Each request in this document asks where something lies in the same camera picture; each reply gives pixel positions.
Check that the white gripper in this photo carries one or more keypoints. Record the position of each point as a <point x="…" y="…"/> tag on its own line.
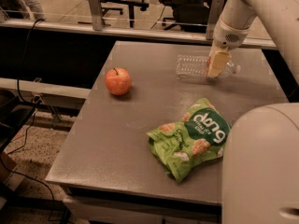
<point x="227" y="35"/>

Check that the clear plastic water bottle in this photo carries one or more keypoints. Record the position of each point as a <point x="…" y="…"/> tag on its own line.
<point x="191" y="66"/>

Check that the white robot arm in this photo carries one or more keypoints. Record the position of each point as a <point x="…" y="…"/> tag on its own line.
<point x="260" y="168"/>

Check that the green rice chip bag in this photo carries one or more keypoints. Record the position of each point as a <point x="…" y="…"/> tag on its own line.
<point x="200" y="136"/>

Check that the black office chair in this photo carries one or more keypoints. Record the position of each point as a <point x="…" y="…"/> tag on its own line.
<point x="190" y="15"/>

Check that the red yellow apple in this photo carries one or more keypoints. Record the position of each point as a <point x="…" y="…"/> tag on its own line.
<point x="118" y="81"/>

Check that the black tray stand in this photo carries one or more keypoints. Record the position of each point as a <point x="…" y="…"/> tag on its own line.
<point x="13" y="115"/>

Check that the right metal rail bracket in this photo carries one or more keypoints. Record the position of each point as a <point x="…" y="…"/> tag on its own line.
<point x="214" y="14"/>

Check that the metal rail bracket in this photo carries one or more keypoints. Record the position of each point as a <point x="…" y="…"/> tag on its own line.
<point x="214" y="14"/>
<point x="96" y="13"/>

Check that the left metal rail bracket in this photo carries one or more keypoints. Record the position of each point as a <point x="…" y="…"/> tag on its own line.
<point x="96" y="13"/>

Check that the grey table frame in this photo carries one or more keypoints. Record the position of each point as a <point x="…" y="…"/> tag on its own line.
<point x="108" y="207"/>

